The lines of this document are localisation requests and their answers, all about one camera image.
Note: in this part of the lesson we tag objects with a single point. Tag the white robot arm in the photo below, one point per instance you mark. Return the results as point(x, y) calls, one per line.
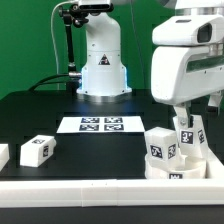
point(103, 75)

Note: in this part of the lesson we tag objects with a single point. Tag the white round stool seat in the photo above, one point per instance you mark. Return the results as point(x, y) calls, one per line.
point(190, 168)

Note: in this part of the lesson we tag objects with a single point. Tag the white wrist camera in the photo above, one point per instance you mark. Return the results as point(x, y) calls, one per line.
point(189, 30)

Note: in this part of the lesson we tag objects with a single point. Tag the paper sheet with markers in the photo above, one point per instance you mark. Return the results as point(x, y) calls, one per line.
point(108, 124)

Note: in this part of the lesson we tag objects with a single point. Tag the white front fence bar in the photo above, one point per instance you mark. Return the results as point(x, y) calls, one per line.
point(91, 193)

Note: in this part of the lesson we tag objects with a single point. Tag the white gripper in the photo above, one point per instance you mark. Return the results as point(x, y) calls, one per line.
point(172, 84)

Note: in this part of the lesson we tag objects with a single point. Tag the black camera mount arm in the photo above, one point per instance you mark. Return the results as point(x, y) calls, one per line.
point(76, 15)

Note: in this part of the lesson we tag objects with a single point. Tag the white left fence bar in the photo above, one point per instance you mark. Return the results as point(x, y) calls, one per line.
point(4, 155)

